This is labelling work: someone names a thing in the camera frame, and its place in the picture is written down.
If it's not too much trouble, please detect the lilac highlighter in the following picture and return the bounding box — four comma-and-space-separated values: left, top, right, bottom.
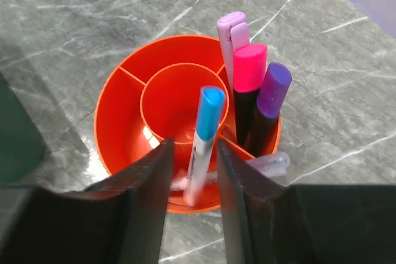
216, 11, 247, 91

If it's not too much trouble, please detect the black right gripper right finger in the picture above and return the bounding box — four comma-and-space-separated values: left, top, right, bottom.
217, 140, 395, 263

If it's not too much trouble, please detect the thin blue-tip pen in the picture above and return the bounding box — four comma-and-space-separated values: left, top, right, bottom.
170, 152, 291, 192

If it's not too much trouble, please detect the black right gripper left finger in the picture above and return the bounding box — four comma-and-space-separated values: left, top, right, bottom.
1, 138, 174, 263

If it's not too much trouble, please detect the purple black highlighter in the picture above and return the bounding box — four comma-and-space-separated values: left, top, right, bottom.
244, 62, 292, 157

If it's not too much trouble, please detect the green compartment tray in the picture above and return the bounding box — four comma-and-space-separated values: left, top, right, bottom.
1, 77, 46, 183

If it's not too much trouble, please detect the pink black highlighter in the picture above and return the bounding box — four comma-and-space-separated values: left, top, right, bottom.
233, 44, 267, 145

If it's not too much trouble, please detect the white blue marker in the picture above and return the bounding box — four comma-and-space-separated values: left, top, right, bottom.
183, 86, 226, 207

